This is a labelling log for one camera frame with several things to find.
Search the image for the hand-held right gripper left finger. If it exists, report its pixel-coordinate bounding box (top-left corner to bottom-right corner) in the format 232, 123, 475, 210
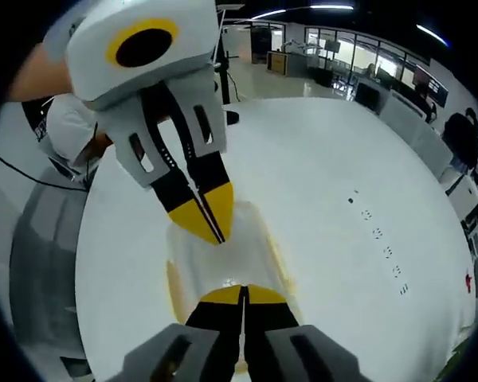
120, 284, 247, 382

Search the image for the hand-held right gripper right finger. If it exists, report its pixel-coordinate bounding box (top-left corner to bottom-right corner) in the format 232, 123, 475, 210
241, 284, 372, 382

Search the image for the black floor stand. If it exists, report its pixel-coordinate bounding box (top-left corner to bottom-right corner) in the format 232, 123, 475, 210
214, 2, 246, 125

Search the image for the orange cabinet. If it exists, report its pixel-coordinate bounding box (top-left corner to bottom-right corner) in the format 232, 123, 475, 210
265, 49, 291, 76

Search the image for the curved ceiling light strip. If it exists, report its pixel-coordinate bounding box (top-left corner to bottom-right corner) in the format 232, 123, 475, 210
249, 3, 355, 21

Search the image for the white desk partition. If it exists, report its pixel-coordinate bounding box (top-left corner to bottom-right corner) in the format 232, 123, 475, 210
381, 90, 453, 178

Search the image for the thin black cable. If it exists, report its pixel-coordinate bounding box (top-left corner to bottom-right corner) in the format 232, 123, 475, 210
0, 143, 91, 194

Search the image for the wall screen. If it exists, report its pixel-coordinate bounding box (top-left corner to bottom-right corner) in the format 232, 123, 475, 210
413, 64, 450, 107

